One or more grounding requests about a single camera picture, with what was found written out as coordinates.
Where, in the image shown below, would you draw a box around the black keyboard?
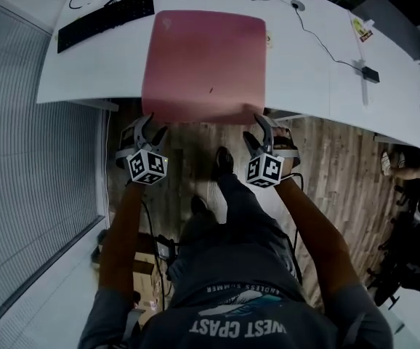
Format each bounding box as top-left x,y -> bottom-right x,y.
56,0 -> 156,55

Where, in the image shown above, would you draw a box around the person's right forearm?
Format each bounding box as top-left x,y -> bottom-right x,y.
274,175 -> 360,298

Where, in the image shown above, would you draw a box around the person's left black shoe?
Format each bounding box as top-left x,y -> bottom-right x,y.
189,195 -> 211,225

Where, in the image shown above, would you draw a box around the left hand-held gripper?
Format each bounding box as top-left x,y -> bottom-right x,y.
114,113 -> 170,186

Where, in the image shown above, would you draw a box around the pink mat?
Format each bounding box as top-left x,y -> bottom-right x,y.
140,9 -> 268,126

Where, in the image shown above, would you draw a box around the yellow printed card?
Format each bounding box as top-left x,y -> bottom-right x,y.
352,17 -> 374,44

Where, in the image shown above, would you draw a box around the person's dark trousers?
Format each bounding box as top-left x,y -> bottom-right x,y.
178,172 -> 302,287

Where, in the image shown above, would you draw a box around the black power adapter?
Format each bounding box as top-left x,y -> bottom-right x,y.
362,66 -> 381,84

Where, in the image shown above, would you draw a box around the thin black desk cable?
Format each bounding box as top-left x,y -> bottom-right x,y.
215,0 -> 366,73

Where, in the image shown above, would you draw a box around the person's left hand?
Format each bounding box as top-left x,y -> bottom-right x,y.
119,125 -> 137,149

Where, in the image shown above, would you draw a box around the person's grey shirt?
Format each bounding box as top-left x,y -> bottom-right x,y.
78,252 -> 395,349

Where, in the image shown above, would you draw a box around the person's left forearm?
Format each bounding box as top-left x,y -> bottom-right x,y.
98,181 -> 146,291

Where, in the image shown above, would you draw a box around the person's right black shoe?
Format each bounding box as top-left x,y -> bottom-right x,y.
211,146 -> 235,182

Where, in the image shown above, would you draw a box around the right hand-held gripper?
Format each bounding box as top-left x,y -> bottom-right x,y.
243,113 -> 302,189

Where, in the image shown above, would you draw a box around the grey desk divider panel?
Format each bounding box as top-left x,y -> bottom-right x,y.
351,0 -> 420,68

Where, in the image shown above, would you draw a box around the black office chair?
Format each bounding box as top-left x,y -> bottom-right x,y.
366,182 -> 420,308

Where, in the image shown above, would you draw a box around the person's black shoe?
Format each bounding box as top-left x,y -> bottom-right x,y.
211,146 -> 235,182
189,195 -> 211,225

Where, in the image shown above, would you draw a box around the cardboard box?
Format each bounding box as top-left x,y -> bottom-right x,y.
97,230 -> 175,313

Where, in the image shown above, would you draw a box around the small black belt device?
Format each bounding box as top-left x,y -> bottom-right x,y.
155,235 -> 177,262

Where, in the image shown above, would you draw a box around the person's right hand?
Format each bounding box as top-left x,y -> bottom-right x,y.
273,125 -> 299,150

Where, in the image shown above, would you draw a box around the white desk bracket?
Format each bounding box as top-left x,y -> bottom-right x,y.
352,59 -> 371,108

